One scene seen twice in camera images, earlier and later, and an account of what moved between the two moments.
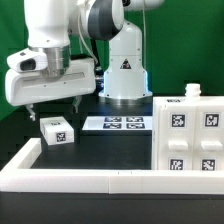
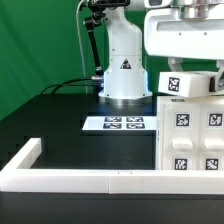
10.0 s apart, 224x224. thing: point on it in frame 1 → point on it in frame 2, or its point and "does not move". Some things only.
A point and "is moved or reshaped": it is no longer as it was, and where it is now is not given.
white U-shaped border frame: [17, 176] does not move
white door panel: [208, 138] is moved or reshaped
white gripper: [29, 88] → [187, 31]
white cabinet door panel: [176, 137] is moved or reshaped
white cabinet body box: [188, 132] does not move
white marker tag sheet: [118, 123] does not move
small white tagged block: [56, 131] → [187, 83]
